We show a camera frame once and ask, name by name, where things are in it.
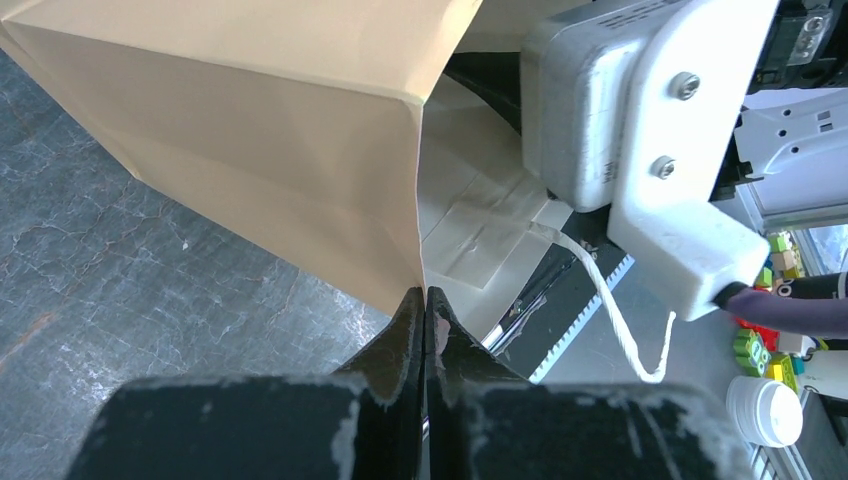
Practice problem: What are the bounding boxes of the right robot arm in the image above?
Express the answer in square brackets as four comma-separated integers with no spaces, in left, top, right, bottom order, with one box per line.
[445,1,847,224]

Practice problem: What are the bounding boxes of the brown paper bag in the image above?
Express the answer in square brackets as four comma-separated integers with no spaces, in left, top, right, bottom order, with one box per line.
[1,1,603,338]

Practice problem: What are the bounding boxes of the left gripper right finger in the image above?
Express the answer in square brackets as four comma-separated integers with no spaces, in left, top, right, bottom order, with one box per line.
[425,287,753,479]

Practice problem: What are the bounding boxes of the dark sleeved paper cup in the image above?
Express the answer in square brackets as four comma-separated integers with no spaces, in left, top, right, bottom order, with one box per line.
[773,271,847,299]

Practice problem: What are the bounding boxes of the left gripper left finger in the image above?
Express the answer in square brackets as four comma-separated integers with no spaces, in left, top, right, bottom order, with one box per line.
[67,288,425,479]

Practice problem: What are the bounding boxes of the colourful toy blocks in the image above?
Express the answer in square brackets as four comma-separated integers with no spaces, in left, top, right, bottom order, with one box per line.
[731,231,829,395]

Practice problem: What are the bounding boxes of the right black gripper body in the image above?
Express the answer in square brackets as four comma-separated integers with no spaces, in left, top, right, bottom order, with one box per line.
[443,0,848,207]

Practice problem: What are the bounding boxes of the white plastic jar lid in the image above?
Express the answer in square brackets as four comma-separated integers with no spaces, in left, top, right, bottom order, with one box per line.
[726,376,804,448]

